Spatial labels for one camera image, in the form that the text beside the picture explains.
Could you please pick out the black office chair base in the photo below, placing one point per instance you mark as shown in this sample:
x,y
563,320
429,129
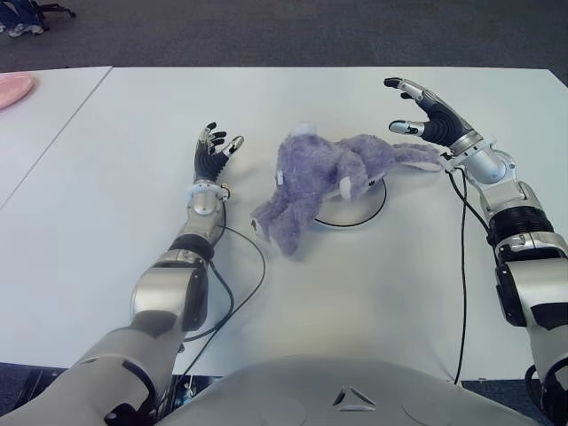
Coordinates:
x,y
55,11

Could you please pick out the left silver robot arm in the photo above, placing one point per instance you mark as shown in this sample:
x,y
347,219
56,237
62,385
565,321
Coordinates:
x,y
155,293

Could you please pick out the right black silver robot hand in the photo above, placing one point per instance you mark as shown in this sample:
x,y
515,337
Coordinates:
x,y
439,124

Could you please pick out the white sneaker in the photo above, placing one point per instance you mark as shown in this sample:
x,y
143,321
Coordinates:
x,y
24,30

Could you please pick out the white plate with black rim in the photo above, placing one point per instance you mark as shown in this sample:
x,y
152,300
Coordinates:
x,y
355,208

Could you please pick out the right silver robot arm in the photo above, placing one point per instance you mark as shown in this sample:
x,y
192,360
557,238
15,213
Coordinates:
x,y
519,248

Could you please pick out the pink plate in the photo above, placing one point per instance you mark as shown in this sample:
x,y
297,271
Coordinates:
x,y
13,91

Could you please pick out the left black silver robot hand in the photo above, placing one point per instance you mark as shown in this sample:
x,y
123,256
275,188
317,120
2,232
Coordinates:
x,y
208,160

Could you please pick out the grey robot torso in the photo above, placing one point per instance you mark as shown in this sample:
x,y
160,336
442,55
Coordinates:
x,y
346,390

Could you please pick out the purple plush bunny doll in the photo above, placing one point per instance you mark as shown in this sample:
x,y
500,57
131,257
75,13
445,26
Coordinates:
x,y
319,177

